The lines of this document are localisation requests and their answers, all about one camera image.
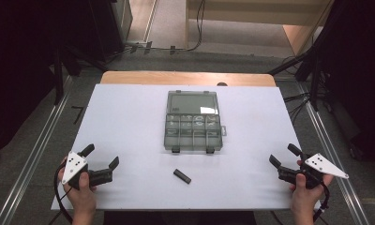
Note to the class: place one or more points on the small black rectangular bar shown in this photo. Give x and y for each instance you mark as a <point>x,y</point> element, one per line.
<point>182,176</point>

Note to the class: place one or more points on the wooden table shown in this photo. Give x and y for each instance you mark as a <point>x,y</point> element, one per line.
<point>176,78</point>

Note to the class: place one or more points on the aluminium floor rail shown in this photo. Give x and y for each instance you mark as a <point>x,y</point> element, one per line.
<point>35,150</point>
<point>329,146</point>

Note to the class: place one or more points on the black metal stand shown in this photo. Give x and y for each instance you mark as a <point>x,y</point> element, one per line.
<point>59,78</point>
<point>313,72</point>

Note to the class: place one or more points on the person's right hand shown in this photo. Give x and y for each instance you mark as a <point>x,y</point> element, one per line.
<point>307,198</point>

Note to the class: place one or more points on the white board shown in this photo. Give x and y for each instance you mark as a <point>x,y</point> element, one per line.
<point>129,131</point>

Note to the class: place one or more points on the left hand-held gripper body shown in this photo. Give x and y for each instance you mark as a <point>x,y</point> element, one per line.
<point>73,164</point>

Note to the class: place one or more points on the person's left hand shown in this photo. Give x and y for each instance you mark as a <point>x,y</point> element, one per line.
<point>82,197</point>

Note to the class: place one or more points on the grey transparent compartment box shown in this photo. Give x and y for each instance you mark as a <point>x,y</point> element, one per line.
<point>192,125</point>

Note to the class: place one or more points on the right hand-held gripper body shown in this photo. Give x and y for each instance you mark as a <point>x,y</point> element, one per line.
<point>317,165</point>

